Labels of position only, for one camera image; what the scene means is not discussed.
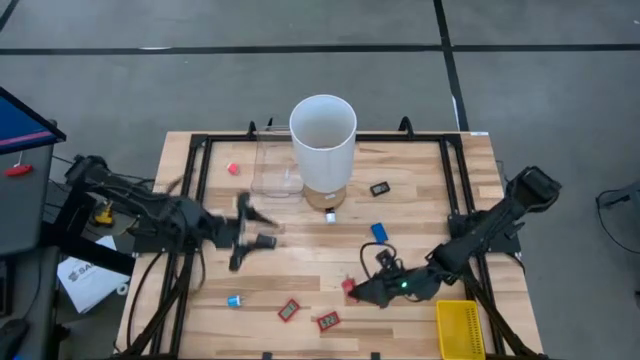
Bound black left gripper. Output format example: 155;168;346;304
207;192;281;274

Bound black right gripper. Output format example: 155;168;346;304
352;248;444;308

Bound red cube USB charger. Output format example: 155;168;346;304
341;276;359;304

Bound red digital clock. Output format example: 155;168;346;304
277;298;302;323
315;310;343;333

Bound clear plastic bin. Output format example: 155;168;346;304
249;124;306;200

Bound yellow plastic basket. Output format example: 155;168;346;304
435;298;487;360

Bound white table lamp wooden base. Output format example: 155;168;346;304
288;93;359;213

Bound yellow tool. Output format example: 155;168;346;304
93;200;115;229

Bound white paper box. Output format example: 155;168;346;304
56;235;132;315

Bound grey cabinet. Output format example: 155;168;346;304
0;142;56;257

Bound monitor with blue screen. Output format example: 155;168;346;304
0;85;68;155

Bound black aluminium table frame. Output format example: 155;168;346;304
117;116;549;360

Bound red handle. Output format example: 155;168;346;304
3;163;34;178

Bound black floor cable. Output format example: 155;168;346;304
594;182;640;255

